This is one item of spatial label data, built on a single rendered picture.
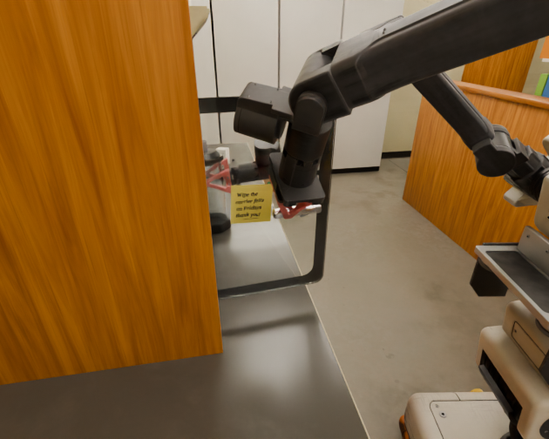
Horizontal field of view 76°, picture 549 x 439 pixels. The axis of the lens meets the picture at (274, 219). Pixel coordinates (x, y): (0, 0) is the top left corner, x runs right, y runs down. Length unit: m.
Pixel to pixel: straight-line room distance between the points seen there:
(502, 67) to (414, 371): 4.24
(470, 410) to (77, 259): 1.39
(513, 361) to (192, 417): 0.74
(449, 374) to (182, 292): 1.65
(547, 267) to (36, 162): 0.92
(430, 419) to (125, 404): 1.10
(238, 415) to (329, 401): 0.15
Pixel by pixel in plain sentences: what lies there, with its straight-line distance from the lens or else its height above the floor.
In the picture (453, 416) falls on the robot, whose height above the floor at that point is 0.28.
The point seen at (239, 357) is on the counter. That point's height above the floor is 0.94.
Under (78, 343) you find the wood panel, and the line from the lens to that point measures 0.71.
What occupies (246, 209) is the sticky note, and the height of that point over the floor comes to 1.19.
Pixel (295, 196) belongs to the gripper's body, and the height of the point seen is 1.27.
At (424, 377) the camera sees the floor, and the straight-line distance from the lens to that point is 2.00.
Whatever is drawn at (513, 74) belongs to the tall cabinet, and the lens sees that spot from 5.59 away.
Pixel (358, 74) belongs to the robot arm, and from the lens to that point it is 0.39.
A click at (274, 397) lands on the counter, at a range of 0.65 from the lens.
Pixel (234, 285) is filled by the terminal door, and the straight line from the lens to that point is 0.73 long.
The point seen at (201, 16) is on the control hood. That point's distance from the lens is 0.56.
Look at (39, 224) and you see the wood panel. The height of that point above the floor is 1.24.
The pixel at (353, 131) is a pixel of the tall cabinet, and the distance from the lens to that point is 4.10.
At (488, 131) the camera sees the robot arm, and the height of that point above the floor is 1.29.
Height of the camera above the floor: 1.48
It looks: 28 degrees down
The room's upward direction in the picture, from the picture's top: straight up
